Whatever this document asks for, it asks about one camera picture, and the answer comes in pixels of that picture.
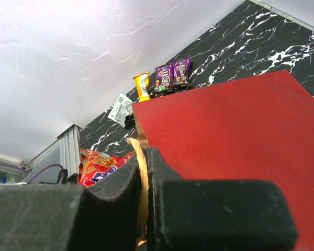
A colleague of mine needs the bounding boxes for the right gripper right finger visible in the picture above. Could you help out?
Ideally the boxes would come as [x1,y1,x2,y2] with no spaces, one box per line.
[145,147,298,250]

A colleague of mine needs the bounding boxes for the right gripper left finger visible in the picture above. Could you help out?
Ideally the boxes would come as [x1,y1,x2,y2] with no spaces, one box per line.
[0,156,141,250]

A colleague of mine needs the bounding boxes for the red cookie snack bag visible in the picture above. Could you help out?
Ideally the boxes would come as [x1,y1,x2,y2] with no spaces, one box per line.
[77,149,135,187]

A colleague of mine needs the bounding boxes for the dark silver snack wrapper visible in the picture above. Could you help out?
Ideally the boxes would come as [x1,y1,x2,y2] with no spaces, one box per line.
[108,94,133,128]

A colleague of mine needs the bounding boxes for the red brown paper bag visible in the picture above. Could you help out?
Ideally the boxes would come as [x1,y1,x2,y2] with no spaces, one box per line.
[132,70,314,250]

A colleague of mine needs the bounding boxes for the yellow candy bar wrapper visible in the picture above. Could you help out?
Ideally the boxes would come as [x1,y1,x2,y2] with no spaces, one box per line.
[132,72,150,102]

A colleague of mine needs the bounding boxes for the purple candy bar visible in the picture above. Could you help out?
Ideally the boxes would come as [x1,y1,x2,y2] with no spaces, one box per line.
[171,56,192,87]

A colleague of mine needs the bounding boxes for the aluminium rail frame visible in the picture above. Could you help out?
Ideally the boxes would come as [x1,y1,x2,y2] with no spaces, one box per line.
[0,125,80,185]

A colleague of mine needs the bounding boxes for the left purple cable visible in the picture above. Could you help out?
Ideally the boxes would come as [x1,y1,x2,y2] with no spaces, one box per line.
[0,159,66,184]

